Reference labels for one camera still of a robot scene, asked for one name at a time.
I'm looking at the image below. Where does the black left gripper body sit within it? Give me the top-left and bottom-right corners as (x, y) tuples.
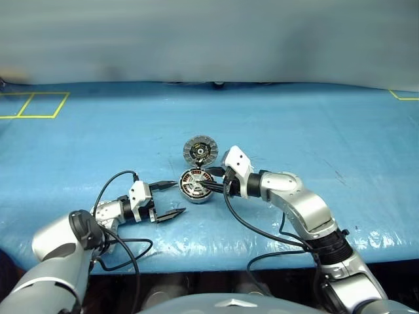
(139, 184), (158, 224)

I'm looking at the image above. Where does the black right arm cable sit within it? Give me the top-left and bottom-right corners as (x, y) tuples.
(223, 192), (325, 295)

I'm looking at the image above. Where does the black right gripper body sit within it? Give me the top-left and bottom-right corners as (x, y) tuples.
(222, 166), (244, 200)

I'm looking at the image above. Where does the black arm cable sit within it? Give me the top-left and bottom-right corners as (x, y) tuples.
(88, 169), (155, 314)
(223, 192), (325, 295)

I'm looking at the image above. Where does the motor housing with copper windings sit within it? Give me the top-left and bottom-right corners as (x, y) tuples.
(178, 167), (217, 205)

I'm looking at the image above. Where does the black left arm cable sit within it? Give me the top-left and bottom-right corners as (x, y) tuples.
(88, 169), (155, 314)

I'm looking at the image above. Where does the grey robot torso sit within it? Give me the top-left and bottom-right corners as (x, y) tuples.
(139, 292), (323, 314)

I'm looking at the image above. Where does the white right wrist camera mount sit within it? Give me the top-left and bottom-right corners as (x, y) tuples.
(223, 145), (256, 199)

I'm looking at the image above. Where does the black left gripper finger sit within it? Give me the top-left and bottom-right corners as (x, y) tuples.
(156, 207), (188, 224)
(150, 180), (178, 192)

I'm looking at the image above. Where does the round hinged motor lid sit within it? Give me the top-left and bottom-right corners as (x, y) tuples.
(183, 134), (219, 166)

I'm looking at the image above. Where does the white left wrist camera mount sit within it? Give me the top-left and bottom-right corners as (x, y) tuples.
(128, 180), (156, 224)

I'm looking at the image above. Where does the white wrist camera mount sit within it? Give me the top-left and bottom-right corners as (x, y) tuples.
(128, 180), (156, 224)
(223, 145), (256, 199)

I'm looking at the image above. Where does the blue table cover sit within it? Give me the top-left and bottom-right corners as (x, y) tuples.
(0, 79), (419, 274)

